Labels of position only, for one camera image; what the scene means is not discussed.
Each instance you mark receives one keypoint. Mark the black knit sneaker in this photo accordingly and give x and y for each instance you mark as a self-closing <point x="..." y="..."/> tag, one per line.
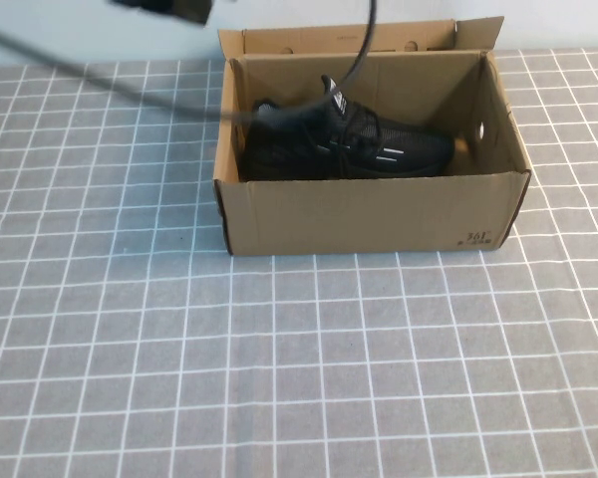
<point x="418" y="147"/>

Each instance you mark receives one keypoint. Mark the left grey black robot arm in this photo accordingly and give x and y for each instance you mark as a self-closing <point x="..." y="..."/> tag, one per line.
<point x="189" y="10"/>

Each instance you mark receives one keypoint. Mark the brown cardboard shoe box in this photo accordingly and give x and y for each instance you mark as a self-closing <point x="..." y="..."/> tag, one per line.
<point x="379" y="219"/>

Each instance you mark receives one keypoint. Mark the grey white-checked tablecloth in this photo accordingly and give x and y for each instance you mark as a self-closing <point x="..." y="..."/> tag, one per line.
<point x="379" y="348"/>

